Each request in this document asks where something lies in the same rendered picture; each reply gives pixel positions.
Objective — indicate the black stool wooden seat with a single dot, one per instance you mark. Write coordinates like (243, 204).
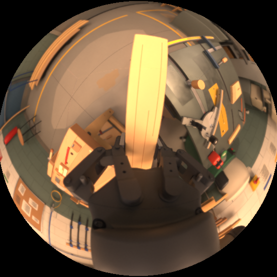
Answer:
(26, 132)

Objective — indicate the tan ridged wooden block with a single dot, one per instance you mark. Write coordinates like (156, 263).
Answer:
(236, 92)

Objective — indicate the cork notice board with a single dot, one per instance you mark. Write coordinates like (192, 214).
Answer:
(28, 203)

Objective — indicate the cream cabinet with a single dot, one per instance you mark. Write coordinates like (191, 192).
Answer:
(258, 97)

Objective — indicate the black mitre gauge knob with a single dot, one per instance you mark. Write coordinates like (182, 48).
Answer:
(213, 140)

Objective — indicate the green switch box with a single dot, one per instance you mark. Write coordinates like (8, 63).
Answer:
(226, 154)

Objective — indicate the stack of long boards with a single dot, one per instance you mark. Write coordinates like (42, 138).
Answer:
(56, 49)

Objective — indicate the long thin wooden strip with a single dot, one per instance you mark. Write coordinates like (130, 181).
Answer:
(15, 118)

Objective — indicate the dark green table saw body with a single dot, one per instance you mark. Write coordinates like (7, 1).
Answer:
(194, 62)

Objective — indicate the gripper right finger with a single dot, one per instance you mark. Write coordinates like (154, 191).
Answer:
(171, 173)

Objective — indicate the black box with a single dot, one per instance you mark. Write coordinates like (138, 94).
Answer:
(221, 180)

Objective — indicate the blue wall pipe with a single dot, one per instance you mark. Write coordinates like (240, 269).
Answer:
(50, 227)

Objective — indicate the short wooden strip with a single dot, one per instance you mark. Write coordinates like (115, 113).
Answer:
(234, 134)

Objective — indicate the wooden workbench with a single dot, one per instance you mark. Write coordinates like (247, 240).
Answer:
(75, 134)

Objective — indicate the yellow emergency stop box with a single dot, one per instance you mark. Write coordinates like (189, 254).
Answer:
(254, 182)

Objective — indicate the grey junction box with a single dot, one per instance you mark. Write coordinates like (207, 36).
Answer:
(52, 207)

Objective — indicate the silver mitre gauge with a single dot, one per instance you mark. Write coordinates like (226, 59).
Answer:
(208, 118)

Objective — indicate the orange insert plate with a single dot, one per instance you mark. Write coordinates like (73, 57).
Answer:
(224, 121)

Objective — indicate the dark blue rip fence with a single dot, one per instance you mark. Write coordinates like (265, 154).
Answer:
(211, 54)

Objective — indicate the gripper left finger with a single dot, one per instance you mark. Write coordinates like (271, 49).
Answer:
(121, 168)

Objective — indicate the large wooden round knob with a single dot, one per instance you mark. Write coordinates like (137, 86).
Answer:
(198, 84)

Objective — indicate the wooden clamp rack strip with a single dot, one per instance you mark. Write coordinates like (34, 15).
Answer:
(74, 246)

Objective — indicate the red ear defenders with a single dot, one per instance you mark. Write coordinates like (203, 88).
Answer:
(215, 159)

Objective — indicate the cream dust collector bag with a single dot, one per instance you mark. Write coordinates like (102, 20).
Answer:
(237, 175)

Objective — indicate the orange pencil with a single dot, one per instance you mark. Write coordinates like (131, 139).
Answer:
(241, 106)

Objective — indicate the pine test piece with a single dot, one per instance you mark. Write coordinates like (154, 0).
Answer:
(147, 97)

